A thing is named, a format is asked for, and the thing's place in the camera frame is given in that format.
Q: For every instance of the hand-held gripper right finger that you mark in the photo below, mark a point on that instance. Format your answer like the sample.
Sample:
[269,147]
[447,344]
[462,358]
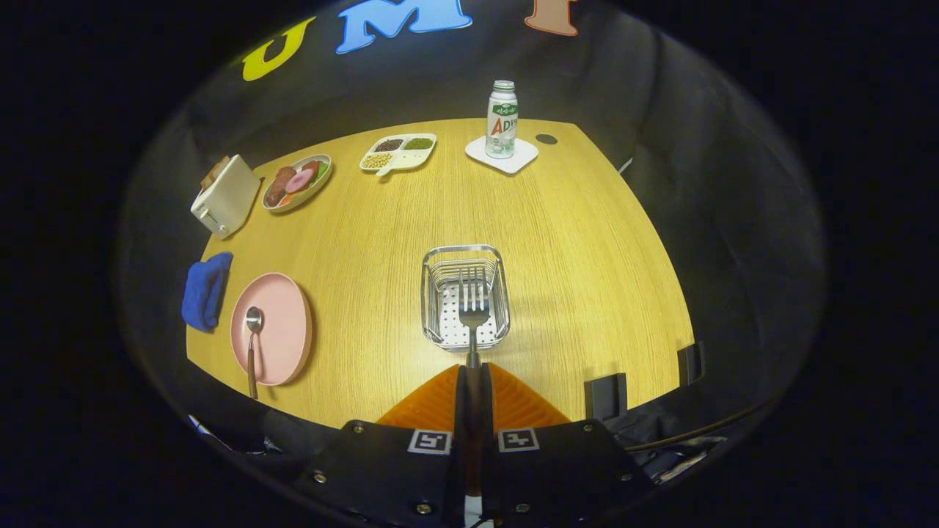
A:
[557,473]

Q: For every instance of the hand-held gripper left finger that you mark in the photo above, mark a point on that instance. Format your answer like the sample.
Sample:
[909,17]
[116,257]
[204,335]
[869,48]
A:
[389,477]

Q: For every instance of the black table clamp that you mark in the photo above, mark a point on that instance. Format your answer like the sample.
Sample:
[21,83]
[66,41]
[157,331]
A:
[605,396]
[690,363]

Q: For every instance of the pink plate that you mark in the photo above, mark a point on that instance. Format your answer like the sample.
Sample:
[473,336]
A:
[282,330]

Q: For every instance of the blue cloth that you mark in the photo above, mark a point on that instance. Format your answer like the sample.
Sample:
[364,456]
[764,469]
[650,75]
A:
[204,292]

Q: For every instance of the oval plate of food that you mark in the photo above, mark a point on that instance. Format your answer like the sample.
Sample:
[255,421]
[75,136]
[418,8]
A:
[293,198]

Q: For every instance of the brown sausage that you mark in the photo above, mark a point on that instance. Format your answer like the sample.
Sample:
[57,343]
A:
[277,189]

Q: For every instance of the pink ham slice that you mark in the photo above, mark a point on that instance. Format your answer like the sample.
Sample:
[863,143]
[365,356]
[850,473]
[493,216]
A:
[299,181]

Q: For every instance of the green lettuce leaf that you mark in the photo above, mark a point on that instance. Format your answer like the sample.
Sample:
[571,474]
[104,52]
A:
[321,172]

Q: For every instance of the white square coaster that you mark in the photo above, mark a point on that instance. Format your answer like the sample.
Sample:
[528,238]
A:
[521,158]

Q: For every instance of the white divided dish with beans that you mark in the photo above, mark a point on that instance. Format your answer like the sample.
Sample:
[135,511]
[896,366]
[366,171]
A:
[403,155]

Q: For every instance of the white toaster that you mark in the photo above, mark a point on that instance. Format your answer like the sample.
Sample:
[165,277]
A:
[224,198]

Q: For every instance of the dark round table grommet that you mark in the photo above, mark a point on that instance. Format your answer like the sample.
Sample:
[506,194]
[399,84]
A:
[546,138]

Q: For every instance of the toast slices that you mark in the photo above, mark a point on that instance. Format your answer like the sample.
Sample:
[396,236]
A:
[213,172]

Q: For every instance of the white green drink bottle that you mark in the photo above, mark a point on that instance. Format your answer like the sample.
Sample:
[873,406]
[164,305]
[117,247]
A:
[502,125]

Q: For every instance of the black backdrop cloth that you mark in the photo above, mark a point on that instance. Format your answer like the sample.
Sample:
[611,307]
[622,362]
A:
[697,147]

